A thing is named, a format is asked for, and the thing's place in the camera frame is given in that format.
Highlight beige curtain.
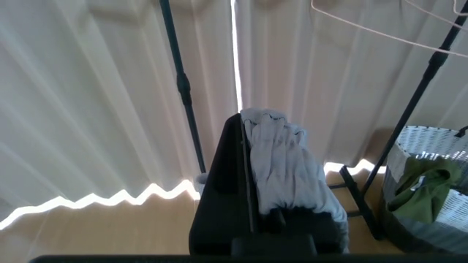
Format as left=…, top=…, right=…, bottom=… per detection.
left=0, top=0, right=468, bottom=220

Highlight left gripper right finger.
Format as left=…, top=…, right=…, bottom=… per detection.
left=255, top=207, right=347, bottom=256

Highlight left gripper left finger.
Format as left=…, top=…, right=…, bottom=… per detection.
left=189, top=113, right=257, bottom=256

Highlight pink clothes hanger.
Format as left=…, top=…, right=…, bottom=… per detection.
left=453, top=0, right=468, bottom=18
left=310, top=0, right=468, bottom=58

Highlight green garment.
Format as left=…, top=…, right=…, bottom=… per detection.
left=387, top=156, right=464, bottom=224

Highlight pale grey shorts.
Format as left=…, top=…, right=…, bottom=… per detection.
left=193, top=107, right=350, bottom=255

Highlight white laundry basket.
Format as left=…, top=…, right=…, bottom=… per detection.
left=380, top=126, right=468, bottom=253

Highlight black clothes rack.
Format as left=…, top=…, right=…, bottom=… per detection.
left=159, top=0, right=468, bottom=240

